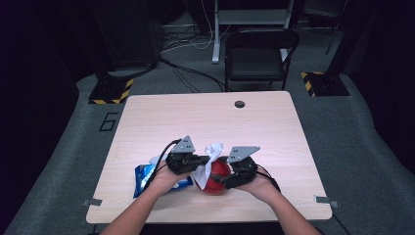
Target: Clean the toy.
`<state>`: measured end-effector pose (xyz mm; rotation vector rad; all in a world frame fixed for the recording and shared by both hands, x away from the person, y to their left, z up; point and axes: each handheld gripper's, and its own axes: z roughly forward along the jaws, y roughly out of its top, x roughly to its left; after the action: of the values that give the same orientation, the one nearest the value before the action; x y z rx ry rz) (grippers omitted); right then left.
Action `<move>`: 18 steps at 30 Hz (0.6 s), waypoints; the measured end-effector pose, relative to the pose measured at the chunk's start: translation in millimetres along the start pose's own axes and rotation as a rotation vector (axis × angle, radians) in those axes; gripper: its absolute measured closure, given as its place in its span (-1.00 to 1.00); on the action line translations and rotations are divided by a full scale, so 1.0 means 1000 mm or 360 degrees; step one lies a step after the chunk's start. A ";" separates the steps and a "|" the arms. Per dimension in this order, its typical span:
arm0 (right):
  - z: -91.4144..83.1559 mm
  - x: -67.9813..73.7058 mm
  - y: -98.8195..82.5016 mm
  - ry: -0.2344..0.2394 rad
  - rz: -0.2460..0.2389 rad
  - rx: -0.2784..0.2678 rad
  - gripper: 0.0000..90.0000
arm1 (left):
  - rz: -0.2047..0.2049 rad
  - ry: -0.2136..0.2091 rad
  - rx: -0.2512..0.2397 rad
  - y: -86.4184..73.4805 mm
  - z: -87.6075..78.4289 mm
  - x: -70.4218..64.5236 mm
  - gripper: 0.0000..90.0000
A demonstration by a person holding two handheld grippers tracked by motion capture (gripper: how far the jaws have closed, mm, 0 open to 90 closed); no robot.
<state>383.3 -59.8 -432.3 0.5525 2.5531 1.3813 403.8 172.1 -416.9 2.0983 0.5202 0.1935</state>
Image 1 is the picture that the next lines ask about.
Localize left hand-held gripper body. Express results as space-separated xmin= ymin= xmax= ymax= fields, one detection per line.
xmin=165 ymin=135 xmax=201 ymax=175

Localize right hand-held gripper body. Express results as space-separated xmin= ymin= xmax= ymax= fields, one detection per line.
xmin=223 ymin=145 xmax=261 ymax=190

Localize small red basketball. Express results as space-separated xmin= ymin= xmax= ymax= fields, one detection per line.
xmin=195 ymin=159 xmax=233 ymax=196

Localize white wet wipe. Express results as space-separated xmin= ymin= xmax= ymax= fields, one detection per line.
xmin=191 ymin=142 xmax=225 ymax=191

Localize blue wet wipes pack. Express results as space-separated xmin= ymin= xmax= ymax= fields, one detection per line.
xmin=133 ymin=156 xmax=194 ymax=199

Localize person's left hand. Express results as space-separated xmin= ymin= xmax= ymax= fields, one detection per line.
xmin=148 ymin=164 xmax=194 ymax=197

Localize person's right hand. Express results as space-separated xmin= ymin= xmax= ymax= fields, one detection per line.
xmin=234 ymin=172 xmax=282 ymax=204

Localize person's dark trousers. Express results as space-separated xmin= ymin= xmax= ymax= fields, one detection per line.
xmin=140 ymin=222 xmax=285 ymax=235

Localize grey tape piece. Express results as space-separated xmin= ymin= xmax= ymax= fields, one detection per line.
xmin=81 ymin=198 xmax=104 ymax=208
xmin=313 ymin=195 xmax=340 ymax=209

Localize black folding chair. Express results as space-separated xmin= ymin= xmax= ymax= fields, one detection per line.
xmin=224 ymin=28 xmax=301 ymax=92

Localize black stand base striped edge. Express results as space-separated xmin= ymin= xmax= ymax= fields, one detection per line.
xmin=88 ymin=72 xmax=135 ymax=106
xmin=300 ymin=70 xmax=350 ymax=97

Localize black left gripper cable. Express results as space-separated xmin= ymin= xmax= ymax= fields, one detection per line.
xmin=143 ymin=139 xmax=182 ymax=194

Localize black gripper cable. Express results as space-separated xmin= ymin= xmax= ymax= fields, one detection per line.
xmin=143 ymin=139 xmax=182 ymax=194
xmin=255 ymin=164 xmax=282 ymax=194

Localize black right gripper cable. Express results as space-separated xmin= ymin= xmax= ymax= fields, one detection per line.
xmin=255 ymin=164 xmax=282 ymax=194

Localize black floor cable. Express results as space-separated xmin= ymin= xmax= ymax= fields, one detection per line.
xmin=159 ymin=55 xmax=229 ymax=94

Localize white floor cables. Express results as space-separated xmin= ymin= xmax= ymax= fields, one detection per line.
xmin=161 ymin=0 xmax=218 ymax=53

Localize white metal desk frame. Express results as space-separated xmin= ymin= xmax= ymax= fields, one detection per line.
xmin=211 ymin=0 xmax=295 ymax=65

